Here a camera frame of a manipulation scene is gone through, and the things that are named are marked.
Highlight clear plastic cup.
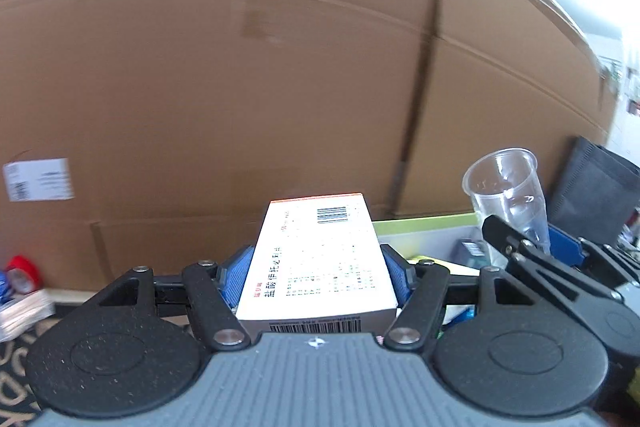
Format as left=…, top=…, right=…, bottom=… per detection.
left=462, top=147, right=550, bottom=254

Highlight large brown cardboard box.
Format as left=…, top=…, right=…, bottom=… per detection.
left=1, top=0, right=615, bottom=291

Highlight light green open box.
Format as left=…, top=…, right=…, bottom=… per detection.
left=373, top=213, right=488, bottom=315

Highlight blue box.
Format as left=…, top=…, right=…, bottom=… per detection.
left=0, top=271, right=13, bottom=305

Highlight white shipping label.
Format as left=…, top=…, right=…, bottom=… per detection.
left=2, top=158, right=75, bottom=202

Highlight black letter-pattern mat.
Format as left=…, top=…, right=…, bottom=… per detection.
left=0, top=314, right=61, bottom=427

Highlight dark grey fabric bag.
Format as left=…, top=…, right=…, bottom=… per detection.
left=547, top=136, right=639, bottom=245

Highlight bag of cotton swabs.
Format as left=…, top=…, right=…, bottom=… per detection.
left=0, top=289, right=55, bottom=343

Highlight red tape roll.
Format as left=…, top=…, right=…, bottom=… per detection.
left=6, top=255, right=43, bottom=295

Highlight long white medicine box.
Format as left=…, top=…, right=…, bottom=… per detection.
left=235, top=193, right=398, bottom=339

